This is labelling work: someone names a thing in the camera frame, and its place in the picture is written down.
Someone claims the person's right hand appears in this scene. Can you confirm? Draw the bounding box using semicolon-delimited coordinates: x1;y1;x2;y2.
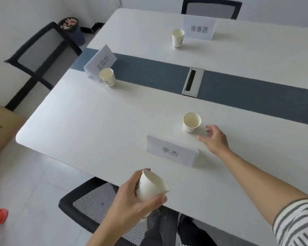
197;124;230;156

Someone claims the person's left hand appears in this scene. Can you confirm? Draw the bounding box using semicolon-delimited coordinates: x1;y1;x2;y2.
108;168;168;229

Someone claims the white paper cup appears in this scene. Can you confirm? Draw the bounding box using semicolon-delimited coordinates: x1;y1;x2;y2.
134;169;170;218
182;112;202;134
172;29;185;49
99;68;117;88

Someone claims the person's left forearm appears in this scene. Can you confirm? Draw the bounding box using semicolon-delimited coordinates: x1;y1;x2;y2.
86;217;144;246

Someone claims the person's right forearm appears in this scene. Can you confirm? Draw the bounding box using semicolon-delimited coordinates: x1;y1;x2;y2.
216;148;308;226

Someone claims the white paper name card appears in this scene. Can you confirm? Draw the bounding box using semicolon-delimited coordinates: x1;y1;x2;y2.
182;14;217;41
83;44;118;80
146;135;200;168

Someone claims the person's dark trouser leg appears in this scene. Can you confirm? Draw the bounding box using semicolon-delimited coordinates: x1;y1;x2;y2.
177;213;217;246

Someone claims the black mesh office chair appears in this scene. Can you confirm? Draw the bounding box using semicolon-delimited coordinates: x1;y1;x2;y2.
58;176;181;246
4;21;83;112
181;0;243;20

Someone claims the grey striped shirt sleeve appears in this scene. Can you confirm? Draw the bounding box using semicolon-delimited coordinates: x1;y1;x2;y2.
272;198;308;246

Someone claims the dark mesh trash bin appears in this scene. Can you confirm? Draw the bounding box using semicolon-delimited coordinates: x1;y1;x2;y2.
58;16;86;46

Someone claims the brown cardboard box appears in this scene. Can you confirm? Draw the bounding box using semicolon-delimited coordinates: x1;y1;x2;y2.
0;99;28;161

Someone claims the silver table cable box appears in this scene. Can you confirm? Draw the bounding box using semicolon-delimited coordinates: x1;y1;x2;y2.
181;67;205;97

